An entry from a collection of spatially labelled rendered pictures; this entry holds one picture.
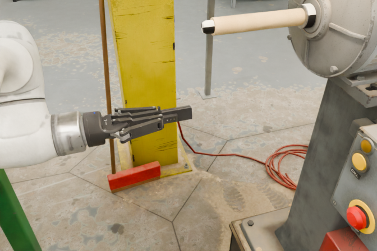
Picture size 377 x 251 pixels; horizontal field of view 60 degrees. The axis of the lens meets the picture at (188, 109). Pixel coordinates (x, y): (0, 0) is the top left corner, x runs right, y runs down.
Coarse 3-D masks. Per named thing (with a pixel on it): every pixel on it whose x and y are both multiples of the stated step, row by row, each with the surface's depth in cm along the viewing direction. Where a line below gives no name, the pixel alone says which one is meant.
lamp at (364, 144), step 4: (364, 140) 55; (368, 140) 54; (360, 144) 56; (364, 144) 54; (368, 144) 54; (372, 144) 53; (364, 148) 55; (368, 148) 54; (372, 148) 53; (364, 152) 55; (368, 152) 54; (372, 152) 54
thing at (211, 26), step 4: (208, 20) 58; (212, 20) 58; (204, 24) 58; (208, 24) 58; (212, 24) 58; (204, 28) 58; (208, 28) 58; (212, 28) 58; (204, 32) 59; (208, 32) 58; (212, 32) 59
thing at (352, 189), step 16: (368, 128) 56; (352, 144) 59; (368, 160) 55; (352, 176) 59; (368, 176) 56; (336, 192) 65; (352, 192) 60; (368, 192) 56; (336, 208) 66; (368, 208) 57; (368, 224) 57; (368, 240) 58
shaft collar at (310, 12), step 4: (300, 4) 63; (304, 4) 62; (308, 4) 62; (304, 8) 62; (308, 8) 61; (312, 8) 61; (308, 12) 61; (312, 12) 61; (308, 16) 61; (312, 16) 61; (308, 20) 61; (312, 20) 62; (304, 24) 62; (308, 24) 62; (312, 24) 62; (300, 28) 64; (304, 28) 63
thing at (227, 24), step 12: (264, 12) 60; (276, 12) 61; (288, 12) 61; (300, 12) 61; (216, 24) 58; (228, 24) 58; (240, 24) 59; (252, 24) 59; (264, 24) 60; (276, 24) 61; (288, 24) 62; (300, 24) 63
